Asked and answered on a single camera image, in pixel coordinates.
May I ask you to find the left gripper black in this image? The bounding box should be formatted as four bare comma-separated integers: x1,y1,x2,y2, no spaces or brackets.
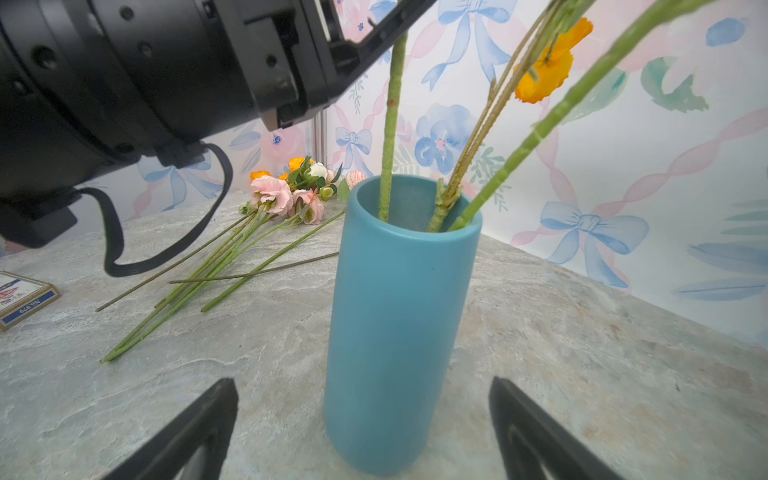
90,1,336,140

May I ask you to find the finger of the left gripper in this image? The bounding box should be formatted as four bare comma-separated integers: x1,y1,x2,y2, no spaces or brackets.
330,0,436,90

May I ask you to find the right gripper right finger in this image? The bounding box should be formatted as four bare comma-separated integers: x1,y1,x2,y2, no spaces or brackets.
488,377,622,480

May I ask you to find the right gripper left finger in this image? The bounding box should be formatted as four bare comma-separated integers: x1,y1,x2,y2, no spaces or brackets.
106,378,239,479

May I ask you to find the white flower stem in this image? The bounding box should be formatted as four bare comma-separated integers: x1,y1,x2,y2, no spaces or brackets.
378,33,408,223

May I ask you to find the orange sunflower stem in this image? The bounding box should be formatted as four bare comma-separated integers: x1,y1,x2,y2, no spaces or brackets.
167,251,340,285

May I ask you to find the orange poppy flower stem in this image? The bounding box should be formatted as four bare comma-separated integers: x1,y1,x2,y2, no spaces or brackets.
427,1,593,233

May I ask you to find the teal ceramic vase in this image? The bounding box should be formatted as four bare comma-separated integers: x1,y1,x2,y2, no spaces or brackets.
323,175,482,476

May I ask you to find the pink carnation flower stem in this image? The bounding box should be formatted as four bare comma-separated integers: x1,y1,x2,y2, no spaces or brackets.
449,1,711,231

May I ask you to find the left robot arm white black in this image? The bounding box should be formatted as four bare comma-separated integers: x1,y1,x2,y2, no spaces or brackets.
1,0,429,248

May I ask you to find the pink rose flower stem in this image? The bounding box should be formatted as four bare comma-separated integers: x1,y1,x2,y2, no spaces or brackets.
99,169,368,364

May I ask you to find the orange ranunculus flower bunch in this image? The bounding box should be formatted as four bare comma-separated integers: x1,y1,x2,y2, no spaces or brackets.
95,156,314,312

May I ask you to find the playing card box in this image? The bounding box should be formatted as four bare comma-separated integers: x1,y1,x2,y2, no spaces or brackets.
1,271,61,331

